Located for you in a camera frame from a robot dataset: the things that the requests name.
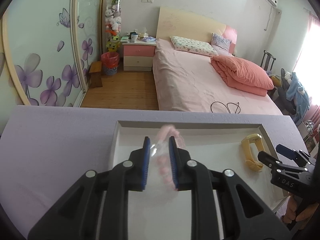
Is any pink bead bracelet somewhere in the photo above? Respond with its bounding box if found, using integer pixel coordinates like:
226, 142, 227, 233
154, 123, 187, 188

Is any person's right hand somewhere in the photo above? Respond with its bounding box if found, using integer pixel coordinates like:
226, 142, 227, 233
285, 195, 320, 227

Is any white shallow tray box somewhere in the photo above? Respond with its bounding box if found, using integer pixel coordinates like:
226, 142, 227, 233
98, 133, 290, 239

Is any blue plush robe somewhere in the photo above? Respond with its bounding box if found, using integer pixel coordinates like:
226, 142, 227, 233
286, 72, 310, 126

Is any purple tablecloth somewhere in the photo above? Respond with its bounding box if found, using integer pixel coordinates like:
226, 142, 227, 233
1, 106, 306, 237

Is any pink window curtain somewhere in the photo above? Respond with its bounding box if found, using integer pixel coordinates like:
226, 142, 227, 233
294, 14, 319, 127

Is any folded salmon pink quilt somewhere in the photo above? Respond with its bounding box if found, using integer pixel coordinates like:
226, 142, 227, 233
210, 55, 274, 96

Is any dark wooden chair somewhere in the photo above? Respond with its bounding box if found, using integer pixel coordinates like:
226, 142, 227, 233
260, 50, 276, 71

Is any bed with pink sheet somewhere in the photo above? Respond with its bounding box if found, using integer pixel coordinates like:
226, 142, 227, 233
152, 7, 281, 115

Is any light purple pillow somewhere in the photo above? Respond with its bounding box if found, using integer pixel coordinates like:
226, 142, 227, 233
210, 33, 232, 52

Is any small wooden stool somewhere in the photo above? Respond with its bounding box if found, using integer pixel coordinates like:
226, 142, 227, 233
89, 61, 103, 88

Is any floral white pillow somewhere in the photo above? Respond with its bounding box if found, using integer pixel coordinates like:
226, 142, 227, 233
170, 36, 218, 57

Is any red mesh trash bin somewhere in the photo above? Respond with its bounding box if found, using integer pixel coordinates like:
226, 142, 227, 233
101, 51, 120, 75

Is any pink white nightstand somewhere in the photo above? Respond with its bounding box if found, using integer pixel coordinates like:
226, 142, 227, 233
123, 41, 156, 72

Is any white mug on nightstand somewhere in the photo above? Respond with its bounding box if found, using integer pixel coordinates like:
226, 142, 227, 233
130, 33, 139, 43

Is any floral sliding wardrobe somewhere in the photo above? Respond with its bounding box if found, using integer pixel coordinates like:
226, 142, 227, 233
4, 0, 101, 107

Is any clear plush toy tube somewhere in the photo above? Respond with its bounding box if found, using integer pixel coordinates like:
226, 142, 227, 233
104, 0, 121, 52

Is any black cable on bed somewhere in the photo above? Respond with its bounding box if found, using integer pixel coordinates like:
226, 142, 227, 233
210, 101, 241, 114

